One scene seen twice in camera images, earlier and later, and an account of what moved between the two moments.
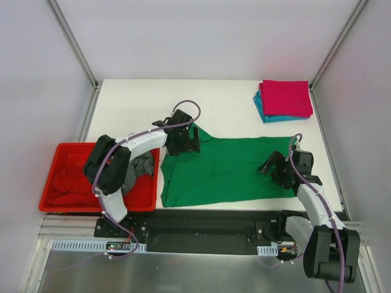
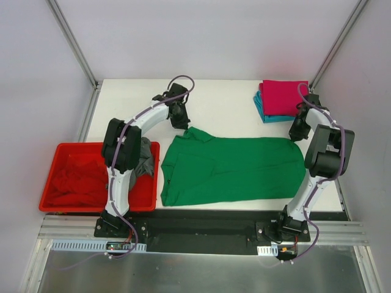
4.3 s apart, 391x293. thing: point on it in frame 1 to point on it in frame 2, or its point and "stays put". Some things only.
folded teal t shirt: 266,118 stays put
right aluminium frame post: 337,43 stays put
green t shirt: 225,168 stays put
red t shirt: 71,187 stays put
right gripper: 277,168 to 297,130
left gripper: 186,140 to 180,119
